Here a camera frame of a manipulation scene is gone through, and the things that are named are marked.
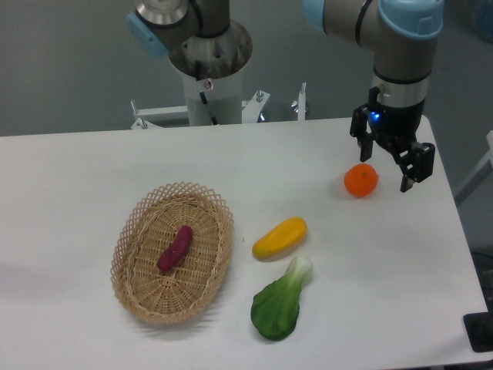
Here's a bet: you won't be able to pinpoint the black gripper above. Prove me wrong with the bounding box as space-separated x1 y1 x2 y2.
350 86 435 193

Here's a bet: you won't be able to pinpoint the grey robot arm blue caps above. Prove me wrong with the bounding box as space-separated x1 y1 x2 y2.
126 1 444 191

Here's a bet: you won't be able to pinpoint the oval woven wicker basket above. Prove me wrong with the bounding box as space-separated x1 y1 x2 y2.
110 183 234 325

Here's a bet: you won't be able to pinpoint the purple sweet potato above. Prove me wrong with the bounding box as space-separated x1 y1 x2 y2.
156 225 193 272

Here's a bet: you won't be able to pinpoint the orange tangerine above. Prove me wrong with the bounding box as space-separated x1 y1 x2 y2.
344 163 379 198

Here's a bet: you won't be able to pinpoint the yellow mango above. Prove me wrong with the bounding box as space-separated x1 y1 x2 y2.
252 217 308 260

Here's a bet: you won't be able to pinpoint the green bok choy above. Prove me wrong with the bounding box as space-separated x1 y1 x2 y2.
250 257 314 341

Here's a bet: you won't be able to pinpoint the black device at table edge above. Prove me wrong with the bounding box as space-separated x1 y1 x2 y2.
463 312 492 353

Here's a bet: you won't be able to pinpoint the white metal mounting frame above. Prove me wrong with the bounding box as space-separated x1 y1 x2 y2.
129 82 309 130

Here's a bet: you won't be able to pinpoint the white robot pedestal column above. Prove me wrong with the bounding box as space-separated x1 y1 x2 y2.
167 21 253 126

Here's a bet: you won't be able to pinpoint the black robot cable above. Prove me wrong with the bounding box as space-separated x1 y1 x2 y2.
194 60 219 126

